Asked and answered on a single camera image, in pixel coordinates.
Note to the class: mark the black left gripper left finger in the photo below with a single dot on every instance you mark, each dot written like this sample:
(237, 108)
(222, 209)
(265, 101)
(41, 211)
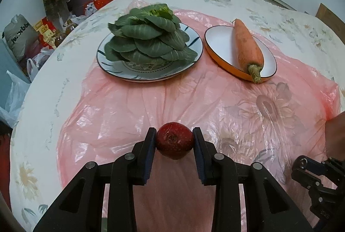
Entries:
(79, 205)

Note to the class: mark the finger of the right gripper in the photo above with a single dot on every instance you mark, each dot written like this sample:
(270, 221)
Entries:
(305, 179)
(307, 163)

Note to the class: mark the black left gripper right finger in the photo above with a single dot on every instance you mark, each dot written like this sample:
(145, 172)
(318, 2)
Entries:
(268, 206)

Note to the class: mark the large red apple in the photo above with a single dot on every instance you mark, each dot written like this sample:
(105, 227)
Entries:
(174, 140)

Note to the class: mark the floral white bedspread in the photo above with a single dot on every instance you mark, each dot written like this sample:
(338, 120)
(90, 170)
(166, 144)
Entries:
(57, 88)

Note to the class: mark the pink plastic sheet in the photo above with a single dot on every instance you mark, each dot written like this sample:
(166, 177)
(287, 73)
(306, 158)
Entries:
(271, 123)

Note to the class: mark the white plastic bag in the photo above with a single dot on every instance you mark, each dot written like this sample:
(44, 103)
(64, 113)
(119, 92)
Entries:
(14, 101)

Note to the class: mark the carrot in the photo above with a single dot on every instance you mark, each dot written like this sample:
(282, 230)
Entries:
(249, 56)

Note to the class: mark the orange rimmed oval plate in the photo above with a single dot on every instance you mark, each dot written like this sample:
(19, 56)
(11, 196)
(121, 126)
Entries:
(236, 56)

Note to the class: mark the blue rimmed white plate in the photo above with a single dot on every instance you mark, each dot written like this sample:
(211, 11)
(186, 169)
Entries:
(137, 67)

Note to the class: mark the pile of bok choy leaves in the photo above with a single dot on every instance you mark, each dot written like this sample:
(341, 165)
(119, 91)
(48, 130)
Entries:
(154, 30)

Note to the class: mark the wooden headboard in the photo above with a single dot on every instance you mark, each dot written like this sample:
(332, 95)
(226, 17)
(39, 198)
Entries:
(331, 20)

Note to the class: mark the grey printed bag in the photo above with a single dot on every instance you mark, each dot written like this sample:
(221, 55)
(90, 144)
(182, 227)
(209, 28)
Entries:
(19, 35)

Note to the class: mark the red yellow package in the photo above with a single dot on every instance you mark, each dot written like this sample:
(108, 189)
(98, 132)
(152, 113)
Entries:
(48, 33)

